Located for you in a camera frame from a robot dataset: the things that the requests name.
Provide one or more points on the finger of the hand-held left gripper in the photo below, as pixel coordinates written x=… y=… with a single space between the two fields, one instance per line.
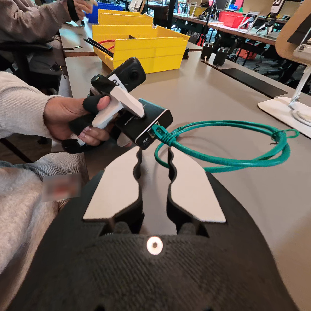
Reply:
x=130 y=102
x=124 y=142

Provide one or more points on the person's grey sweater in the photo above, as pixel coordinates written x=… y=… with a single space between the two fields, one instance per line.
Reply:
x=17 y=206

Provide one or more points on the beige rounded board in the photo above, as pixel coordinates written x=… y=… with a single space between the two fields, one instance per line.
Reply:
x=285 y=41

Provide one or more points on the black charger dock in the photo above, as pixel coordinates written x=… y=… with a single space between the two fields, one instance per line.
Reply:
x=207 y=52
x=220 y=57

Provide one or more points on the blue storage bin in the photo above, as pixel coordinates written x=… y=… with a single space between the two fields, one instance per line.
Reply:
x=93 y=15

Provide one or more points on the black metal adapter box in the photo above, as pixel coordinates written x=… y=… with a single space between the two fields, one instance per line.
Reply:
x=153 y=116

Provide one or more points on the white flat pad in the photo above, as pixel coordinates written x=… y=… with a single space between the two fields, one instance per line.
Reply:
x=274 y=109

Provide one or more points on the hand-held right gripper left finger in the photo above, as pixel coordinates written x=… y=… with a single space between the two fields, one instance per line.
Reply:
x=116 y=187

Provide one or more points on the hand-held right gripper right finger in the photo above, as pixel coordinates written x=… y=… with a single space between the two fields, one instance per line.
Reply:
x=194 y=194

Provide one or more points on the large yellow storage bin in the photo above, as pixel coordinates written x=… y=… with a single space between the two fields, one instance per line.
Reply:
x=150 y=53

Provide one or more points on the red storage bin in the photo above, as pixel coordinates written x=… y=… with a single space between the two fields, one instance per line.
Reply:
x=229 y=18

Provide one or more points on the grey desk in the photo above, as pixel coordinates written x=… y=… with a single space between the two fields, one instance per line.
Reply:
x=73 y=38
x=218 y=102

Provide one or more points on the brown background table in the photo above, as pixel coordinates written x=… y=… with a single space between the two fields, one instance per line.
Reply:
x=243 y=34

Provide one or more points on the black office chair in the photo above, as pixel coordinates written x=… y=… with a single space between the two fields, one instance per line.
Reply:
x=21 y=65

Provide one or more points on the person's left hand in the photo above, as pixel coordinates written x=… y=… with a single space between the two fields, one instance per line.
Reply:
x=60 y=114

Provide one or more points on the clear acrylic stand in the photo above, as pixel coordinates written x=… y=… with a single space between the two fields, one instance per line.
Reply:
x=247 y=21

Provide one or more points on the person's left forearm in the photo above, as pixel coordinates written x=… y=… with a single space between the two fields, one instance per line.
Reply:
x=19 y=104

